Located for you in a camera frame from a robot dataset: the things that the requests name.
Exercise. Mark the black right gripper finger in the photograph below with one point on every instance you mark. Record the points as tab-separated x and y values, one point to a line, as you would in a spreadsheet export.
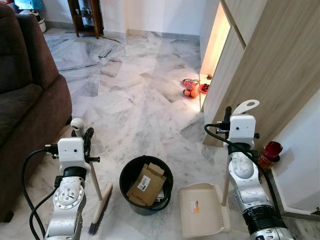
228	114

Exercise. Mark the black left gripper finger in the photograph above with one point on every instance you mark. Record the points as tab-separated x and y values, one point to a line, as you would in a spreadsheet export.
85	141
91	137

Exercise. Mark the small red bowl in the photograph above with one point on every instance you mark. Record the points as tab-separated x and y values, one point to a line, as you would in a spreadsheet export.
204	88

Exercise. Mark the black plastic bucket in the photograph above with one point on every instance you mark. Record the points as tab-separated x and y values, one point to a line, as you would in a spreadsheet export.
135	170

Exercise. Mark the brown cardboard piece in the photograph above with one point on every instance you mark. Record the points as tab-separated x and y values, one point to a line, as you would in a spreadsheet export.
146	185

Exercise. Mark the light wooden cabinet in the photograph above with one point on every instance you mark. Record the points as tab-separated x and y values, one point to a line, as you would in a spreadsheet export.
275	65

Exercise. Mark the brown fabric sofa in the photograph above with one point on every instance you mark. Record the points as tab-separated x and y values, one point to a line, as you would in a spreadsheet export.
25	100

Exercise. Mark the dark wooden shelf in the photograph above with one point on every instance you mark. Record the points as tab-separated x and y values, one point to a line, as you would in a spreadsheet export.
92	17

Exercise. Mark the white round appliance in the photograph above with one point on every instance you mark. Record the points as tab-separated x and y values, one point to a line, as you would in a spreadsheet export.
34	19

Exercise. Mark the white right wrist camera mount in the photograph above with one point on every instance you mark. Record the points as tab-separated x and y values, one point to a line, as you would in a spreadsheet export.
242	130

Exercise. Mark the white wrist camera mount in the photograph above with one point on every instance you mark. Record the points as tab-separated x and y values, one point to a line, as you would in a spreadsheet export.
242	130
70	150

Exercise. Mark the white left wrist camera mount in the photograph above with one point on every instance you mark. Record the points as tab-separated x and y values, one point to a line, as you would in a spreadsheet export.
70	150

